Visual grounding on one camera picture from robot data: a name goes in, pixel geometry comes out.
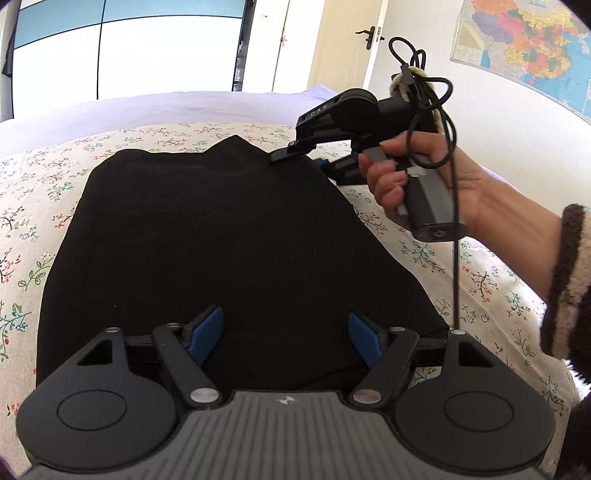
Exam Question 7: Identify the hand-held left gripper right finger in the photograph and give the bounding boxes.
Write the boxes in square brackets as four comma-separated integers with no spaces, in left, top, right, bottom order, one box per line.
[348,311,497,407]

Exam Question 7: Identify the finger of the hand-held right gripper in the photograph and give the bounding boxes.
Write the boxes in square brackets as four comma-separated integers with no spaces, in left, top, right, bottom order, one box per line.
[318,156,369,186]
[270,133,352,165]

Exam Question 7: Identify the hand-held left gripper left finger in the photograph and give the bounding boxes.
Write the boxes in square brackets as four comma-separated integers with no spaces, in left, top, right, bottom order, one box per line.
[76,305,225,409]

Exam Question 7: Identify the black pants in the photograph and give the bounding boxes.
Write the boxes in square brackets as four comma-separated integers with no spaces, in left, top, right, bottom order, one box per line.
[36,134,451,398]

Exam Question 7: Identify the person's right forearm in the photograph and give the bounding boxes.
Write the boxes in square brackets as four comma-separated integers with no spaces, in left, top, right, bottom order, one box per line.
[466,166,591,393]

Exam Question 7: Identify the person's right hand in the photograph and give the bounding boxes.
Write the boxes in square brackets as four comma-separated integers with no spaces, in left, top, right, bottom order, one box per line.
[358,130,490,227]

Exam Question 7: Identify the cream room door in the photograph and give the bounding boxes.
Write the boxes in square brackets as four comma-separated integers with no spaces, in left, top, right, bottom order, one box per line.
[307,0,389,95]

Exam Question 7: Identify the white closet door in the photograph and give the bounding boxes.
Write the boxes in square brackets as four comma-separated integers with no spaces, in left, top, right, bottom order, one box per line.
[272,0,328,93]

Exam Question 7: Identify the dark open shelf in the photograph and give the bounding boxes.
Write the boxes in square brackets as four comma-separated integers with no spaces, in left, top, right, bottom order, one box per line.
[231,0,254,93]

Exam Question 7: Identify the purple bed sheet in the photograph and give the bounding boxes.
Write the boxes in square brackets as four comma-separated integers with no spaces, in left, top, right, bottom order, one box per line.
[0,84,345,153]

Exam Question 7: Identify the white and blue wardrobe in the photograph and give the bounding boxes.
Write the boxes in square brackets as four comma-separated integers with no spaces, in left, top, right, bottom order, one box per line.
[0,0,252,123]

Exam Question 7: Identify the floral bed sheet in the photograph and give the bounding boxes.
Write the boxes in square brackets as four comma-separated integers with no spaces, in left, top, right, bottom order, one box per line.
[0,121,583,476]

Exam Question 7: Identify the beige rope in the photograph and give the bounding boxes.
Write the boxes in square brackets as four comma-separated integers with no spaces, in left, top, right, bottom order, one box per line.
[390,69,444,134]

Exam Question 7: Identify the black door handle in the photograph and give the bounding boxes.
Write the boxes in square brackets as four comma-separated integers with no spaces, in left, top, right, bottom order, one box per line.
[355,27,384,51]

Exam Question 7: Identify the black cable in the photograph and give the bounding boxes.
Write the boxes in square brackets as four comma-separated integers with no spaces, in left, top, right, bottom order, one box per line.
[388,36,462,333]

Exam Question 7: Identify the colourful wall map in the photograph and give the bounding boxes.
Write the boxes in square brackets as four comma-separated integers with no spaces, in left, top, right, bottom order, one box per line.
[450,0,591,125]

